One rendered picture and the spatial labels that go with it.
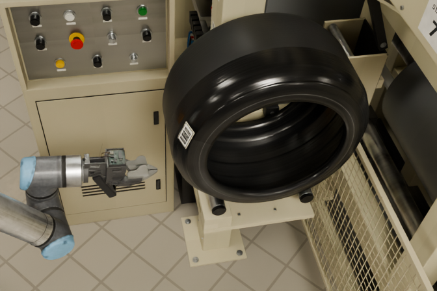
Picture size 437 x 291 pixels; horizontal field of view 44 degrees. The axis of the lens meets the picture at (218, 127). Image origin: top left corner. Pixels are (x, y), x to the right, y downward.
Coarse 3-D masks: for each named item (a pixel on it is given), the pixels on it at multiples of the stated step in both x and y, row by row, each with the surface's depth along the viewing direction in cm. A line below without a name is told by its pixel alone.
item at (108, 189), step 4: (96, 176) 154; (100, 176) 154; (96, 180) 154; (100, 180) 154; (104, 180) 156; (100, 184) 156; (104, 184) 156; (108, 184) 158; (104, 188) 158; (108, 188) 158; (112, 188) 160; (108, 192) 160; (112, 192) 160; (108, 196) 161; (112, 196) 162
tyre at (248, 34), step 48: (192, 48) 143; (240, 48) 134; (288, 48) 132; (336, 48) 143; (192, 96) 135; (240, 96) 129; (288, 96) 131; (336, 96) 135; (192, 144) 138; (240, 144) 180; (288, 144) 179; (336, 144) 166; (240, 192) 158; (288, 192) 162
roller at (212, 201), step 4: (208, 196) 168; (212, 196) 166; (212, 200) 165; (216, 200) 164; (220, 200) 165; (212, 204) 164; (216, 204) 164; (220, 204) 164; (224, 204) 165; (212, 208) 164; (216, 208) 163; (220, 208) 163; (224, 208) 164; (212, 212) 164; (216, 212) 164; (220, 212) 165; (224, 212) 165
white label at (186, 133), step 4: (188, 124) 135; (184, 128) 136; (188, 128) 135; (180, 132) 138; (184, 132) 137; (188, 132) 135; (192, 132) 134; (180, 136) 138; (184, 136) 137; (188, 136) 136; (180, 140) 138; (184, 140) 137; (188, 140) 136; (184, 144) 137; (188, 144) 136
